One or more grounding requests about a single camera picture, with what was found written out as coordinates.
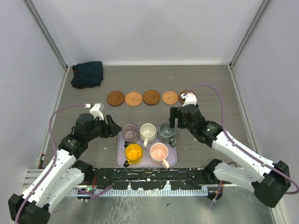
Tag cream speckled mug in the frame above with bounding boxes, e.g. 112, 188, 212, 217
139, 123, 157, 149

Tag white slotted cable duct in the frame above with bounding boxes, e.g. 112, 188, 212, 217
70, 185, 208, 197

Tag yellow mug black handle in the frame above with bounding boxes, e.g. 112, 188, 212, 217
123, 143, 143, 168

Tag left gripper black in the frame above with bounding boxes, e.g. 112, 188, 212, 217
85, 115, 121, 141

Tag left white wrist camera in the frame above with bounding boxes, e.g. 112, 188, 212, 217
85, 103, 104, 120

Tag pink mug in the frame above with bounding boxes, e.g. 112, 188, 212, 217
149, 143, 170, 169

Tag grey-green mug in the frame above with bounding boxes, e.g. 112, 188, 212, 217
157, 123, 176, 147

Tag lavender plastic tray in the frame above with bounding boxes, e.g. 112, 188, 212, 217
117, 127, 177, 168

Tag purple mug black handle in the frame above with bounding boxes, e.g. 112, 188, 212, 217
121, 124, 139, 147

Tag aluminium frame rail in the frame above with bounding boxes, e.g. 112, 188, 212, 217
23, 169, 43, 188

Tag wooden coaster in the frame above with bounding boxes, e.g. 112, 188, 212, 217
178, 90, 189, 104
142, 90, 161, 105
107, 91, 125, 106

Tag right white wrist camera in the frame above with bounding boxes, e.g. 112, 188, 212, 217
182, 92, 197, 107

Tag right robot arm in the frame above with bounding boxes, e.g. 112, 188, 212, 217
169, 104, 291, 208

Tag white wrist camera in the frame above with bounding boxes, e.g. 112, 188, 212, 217
182, 92, 197, 107
85, 103, 104, 120

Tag dark blue folded cloth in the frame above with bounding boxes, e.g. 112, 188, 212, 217
71, 61, 104, 89

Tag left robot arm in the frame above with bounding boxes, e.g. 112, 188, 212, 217
8, 113, 122, 224

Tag woven rattan coaster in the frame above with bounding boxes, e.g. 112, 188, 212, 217
162, 91, 178, 105
125, 91, 142, 107

